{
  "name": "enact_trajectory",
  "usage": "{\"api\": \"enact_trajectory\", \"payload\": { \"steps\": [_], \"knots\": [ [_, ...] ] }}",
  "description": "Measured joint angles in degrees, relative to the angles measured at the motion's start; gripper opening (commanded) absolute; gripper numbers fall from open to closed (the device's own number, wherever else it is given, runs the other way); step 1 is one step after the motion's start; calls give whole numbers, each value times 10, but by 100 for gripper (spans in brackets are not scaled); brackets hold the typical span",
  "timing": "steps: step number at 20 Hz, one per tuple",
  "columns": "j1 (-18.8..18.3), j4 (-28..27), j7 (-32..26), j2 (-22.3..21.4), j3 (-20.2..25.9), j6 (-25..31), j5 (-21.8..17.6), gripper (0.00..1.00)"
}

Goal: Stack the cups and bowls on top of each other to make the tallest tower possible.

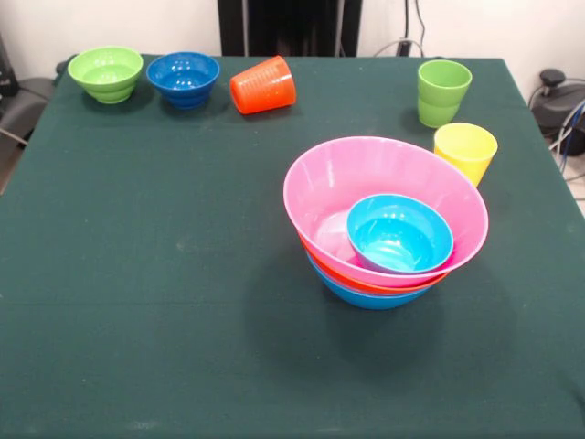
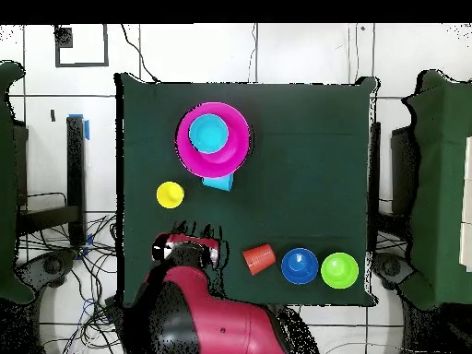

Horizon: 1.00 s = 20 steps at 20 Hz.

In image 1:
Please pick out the large pink bowl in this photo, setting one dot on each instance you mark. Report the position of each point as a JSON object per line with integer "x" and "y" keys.
{"x": 388, "y": 169}

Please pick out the large orange bowl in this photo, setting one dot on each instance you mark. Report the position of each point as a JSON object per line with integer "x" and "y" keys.
{"x": 347, "y": 279}

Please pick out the dark blue bowl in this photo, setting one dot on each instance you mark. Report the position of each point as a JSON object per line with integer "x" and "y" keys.
{"x": 183, "y": 82}

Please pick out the dark green tablecloth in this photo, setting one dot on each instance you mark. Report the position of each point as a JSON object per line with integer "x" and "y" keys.
{"x": 137, "y": 251}

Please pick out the lime green bowl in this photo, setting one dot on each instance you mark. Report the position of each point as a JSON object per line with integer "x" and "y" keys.
{"x": 105, "y": 75}

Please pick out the small light blue bowl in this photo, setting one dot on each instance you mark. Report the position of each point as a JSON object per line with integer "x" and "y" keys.
{"x": 397, "y": 238}

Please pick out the orange ribbed cup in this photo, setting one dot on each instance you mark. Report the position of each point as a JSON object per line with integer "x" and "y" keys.
{"x": 265, "y": 89}

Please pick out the green cup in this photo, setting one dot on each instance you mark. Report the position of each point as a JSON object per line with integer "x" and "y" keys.
{"x": 441, "y": 105}

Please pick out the yellow cup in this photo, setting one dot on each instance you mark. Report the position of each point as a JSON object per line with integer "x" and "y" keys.
{"x": 466, "y": 155}

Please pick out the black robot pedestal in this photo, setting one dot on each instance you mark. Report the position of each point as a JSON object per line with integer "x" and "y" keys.
{"x": 292, "y": 27}

